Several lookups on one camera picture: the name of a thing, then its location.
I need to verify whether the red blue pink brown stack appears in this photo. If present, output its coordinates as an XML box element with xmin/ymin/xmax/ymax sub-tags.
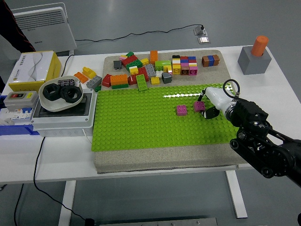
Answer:
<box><xmin>180</xmin><ymin>56</ymin><xmax>190</xmax><ymax>76</ymax></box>

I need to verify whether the yellow stepped brick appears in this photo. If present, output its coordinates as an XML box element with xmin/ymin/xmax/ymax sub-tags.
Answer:
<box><xmin>82</xmin><ymin>66</ymin><xmax>97</xmax><ymax>79</ymax></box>

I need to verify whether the white right table leg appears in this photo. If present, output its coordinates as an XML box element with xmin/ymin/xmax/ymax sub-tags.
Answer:
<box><xmin>225</xmin><ymin>170</ymin><xmax>248</xmax><ymax>219</ymax></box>

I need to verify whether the orange cylinder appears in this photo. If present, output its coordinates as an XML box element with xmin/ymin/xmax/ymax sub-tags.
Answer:
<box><xmin>250</xmin><ymin>35</ymin><xmax>269</xmax><ymax>57</ymax></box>

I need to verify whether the light grey long brick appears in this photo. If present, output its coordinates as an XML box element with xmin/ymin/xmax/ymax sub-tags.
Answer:
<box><xmin>144</xmin><ymin>64</ymin><xmax>156</xmax><ymax>78</ymax></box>

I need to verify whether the long black table cable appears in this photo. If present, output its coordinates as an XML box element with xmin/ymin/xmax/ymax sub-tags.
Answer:
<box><xmin>13</xmin><ymin>54</ymin><xmax>95</xmax><ymax>226</ymax></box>

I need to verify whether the small black circuit module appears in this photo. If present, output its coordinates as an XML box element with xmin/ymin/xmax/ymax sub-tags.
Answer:
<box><xmin>57</xmin><ymin>78</ymin><xmax>76</xmax><ymax>87</ymax></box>

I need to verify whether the black white yellow brick stack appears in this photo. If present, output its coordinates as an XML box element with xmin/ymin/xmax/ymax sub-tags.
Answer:
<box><xmin>172</xmin><ymin>55</ymin><xmax>181</xmax><ymax>75</ymax></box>

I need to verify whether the yellow white tissue box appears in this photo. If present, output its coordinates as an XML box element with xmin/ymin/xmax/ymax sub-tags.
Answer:
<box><xmin>8</xmin><ymin>51</ymin><xmax>62</xmax><ymax>92</ymax></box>

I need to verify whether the grey-brown table mat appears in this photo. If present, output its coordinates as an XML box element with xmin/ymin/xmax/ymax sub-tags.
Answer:
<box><xmin>94</xmin><ymin>49</ymin><xmax>246</xmax><ymax>174</ymax></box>

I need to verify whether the red studded brick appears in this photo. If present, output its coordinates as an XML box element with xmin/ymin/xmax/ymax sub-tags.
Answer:
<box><xmin>138</xmin><ymin>66</ymin><xmax>149</xmax><ymax>82</ymax></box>

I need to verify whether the lime green flat brick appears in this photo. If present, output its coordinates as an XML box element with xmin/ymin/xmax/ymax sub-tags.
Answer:
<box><xmin>135</xmin><ymin>74</ymin><xmax>149</xmax><ymax>92</ymax></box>

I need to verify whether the grey push-button switch box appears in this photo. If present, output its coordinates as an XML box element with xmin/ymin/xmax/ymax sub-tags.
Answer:
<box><xmin>3</xmin><ymin>91</ymin><xmax>40</xmax><ymax>110</ymax></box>

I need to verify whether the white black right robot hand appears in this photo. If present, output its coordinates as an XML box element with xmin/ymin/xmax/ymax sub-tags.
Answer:
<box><xmin>197</xmin><ymin>87</ymin><xmax>234</xmax><ymax>120</ymax></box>

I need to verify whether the grey electrical junction box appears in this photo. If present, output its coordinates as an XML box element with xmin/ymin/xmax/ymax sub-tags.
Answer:
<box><xmin>31</xmin><ymin>89</ymin><xmax>97</xmax><ymax>137</ymax></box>

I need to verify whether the large red brick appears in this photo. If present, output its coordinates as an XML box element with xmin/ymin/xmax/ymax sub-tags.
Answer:
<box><xmin>121</xmin><ymin>55</ymin><xmax>139</xmax><ymax>68</ymax></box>

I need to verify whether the red slope brick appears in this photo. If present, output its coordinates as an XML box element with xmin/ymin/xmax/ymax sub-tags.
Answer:
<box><xmin>101</xmin><ymin>73</ymin><xmax>112</xmax><ymax>88</ymax></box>

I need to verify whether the large lime green brick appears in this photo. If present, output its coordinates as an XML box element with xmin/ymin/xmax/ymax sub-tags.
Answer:
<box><xmin>154</xmin><ymin>60</ymin><xmax>172</xmax><ymax>72</ymax></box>

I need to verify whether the orange flat brick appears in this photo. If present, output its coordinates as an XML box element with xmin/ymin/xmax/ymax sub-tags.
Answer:
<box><xmin>73</xmin><ymin>72</ymin><xmax>89</xmax><ymax>84</ymax></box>

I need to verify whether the blue red white magenta stack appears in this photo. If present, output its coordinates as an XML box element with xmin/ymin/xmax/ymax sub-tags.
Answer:
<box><xmin>187</xmin><ymin>56</ymin><xmax>198</xmax><ymax>76</ymax></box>

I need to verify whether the brown blue brick row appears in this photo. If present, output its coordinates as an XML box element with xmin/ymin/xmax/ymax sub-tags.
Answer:
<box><xmin>201</xmin><ymin>54</ymin><xmax>220</xmax><ymax>68</ymax></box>

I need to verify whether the white panel heater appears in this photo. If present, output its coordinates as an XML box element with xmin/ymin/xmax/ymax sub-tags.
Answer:
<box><xmin>11</xmin><ymin>2</ymin><xmax>78</xmax><ymax>53</ymax></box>

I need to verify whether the white table leg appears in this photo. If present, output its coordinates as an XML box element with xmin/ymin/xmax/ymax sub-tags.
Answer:
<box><xmin>58</xmin><ymin>180</ymin><xmax>77</xmax><ymax>226</ymax></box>
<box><xmin>225</xmin><ymin>170</ymin><xmax>248</xmax><ymax>219</ymax></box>

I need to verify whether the black heater power cable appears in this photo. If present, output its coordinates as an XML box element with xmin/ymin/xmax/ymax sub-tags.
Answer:
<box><xmin>75</xmin><ymin>24</ymin><xmax>204</xmax><ymax>43</ymax></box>

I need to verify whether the white blue circuit breaker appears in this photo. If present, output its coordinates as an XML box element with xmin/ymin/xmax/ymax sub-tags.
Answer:
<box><xmin>0</xmin><ymin>107</ymin><xmax>33</xmax><ymax>125</ymax></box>

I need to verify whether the grey metal base plate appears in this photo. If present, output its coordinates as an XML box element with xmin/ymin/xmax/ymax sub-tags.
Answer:
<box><xmin>98</xmin><ymin>217</ymin><xmax>218</xmax><ymax>226</ymax></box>

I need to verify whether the thin white wire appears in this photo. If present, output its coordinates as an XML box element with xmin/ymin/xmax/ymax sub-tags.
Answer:
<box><xmin>82</xmin><ymin>129</ymin><xmax>93</xmax><ymax>144</ymax></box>

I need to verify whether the green studded baseplate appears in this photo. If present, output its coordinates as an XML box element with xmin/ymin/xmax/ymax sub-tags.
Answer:
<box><xmin>91</xmin><ymin>82</ymin><xmax>240</xmax><ymax>152</ymax></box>

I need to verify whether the white bowl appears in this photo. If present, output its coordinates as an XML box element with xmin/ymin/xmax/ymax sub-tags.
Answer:
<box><xmin>38</xmin><ymin>75</ymin><xmax>84</xmax><ymax>113</ymax></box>

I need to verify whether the white left table leg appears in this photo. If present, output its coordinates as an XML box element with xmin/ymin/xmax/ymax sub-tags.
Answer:
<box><xmin>58</xmin><ymin>180</ymin><xmax>77</xmax><ymax>226</ymax></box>

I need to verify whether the large black hex nut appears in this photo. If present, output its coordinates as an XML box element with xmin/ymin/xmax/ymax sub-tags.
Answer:
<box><xmin>60</xmin><ymin>86</ymin><xmax>83</xmax><ymax>104</ymax></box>
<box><xmin>43</xmin><ymin>83</ymin><xmax>62</xmax><ymax>102</ymax></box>

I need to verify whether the orange long brick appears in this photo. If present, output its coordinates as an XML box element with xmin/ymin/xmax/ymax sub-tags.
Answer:
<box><xmin>110</xmin><ymin>74</ymin><xmax>129</xmax><ymax>86</ymax></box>

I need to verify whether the floor socket with plug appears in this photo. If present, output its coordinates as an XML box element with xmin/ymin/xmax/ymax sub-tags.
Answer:
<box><xmin>193</xmin><ymin>25</ymin><xmax>208</xmax><ymax>36</ymax></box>

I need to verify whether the dark green studded brick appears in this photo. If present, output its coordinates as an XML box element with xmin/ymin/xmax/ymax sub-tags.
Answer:
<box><xmin>125</xmin><ymin>60</ymin><xmax>143</xmax><ymax>72</ymax></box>

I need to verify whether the dark grey slope brick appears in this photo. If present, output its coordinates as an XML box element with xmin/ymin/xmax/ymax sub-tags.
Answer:
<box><xmin>161</xmin><ymin>72</ymin><xmax>173</xmax><ymax>84</ymax></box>

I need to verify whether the grey block holder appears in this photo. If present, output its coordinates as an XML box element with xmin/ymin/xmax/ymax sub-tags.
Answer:
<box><xmin>237</xmin><ymin>46</ymin><xmax>272</xmax><ymax>75</ymax></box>

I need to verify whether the blue plastic bin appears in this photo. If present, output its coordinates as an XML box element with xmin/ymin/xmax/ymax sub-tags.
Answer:
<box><xmin>0</xmin><ymin>95</ymin><xmax>40</xmax><ymax>137</ymax></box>

